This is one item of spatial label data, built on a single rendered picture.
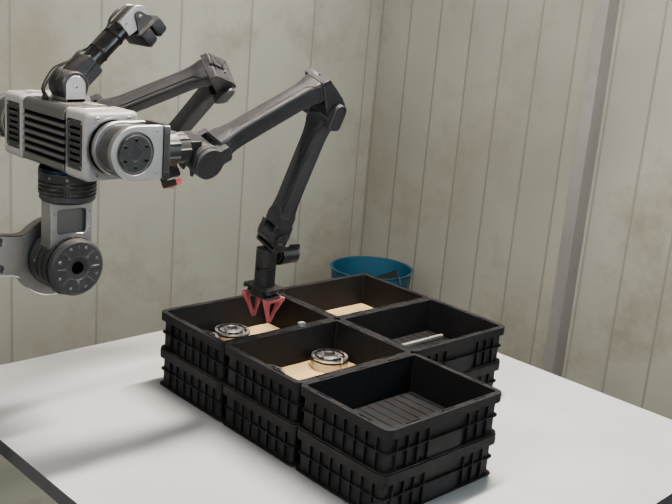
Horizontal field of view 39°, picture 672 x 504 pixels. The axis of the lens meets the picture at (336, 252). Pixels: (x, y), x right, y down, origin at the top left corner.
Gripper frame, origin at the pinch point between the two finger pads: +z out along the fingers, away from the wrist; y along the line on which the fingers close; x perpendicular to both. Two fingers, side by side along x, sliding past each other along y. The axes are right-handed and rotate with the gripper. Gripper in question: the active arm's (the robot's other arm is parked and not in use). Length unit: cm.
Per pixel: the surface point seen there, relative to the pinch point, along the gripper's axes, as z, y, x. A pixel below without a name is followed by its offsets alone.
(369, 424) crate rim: 1, -61, 24
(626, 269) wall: 17, -4, -217
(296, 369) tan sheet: 11.2, -14.1, -1.3
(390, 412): 10.7, -47.4, -1.4
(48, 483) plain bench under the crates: 26, -6, 68
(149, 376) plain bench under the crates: 25.0, 29.0, 15.0
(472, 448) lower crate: 12, -70, -6
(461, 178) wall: -4, 93, -222
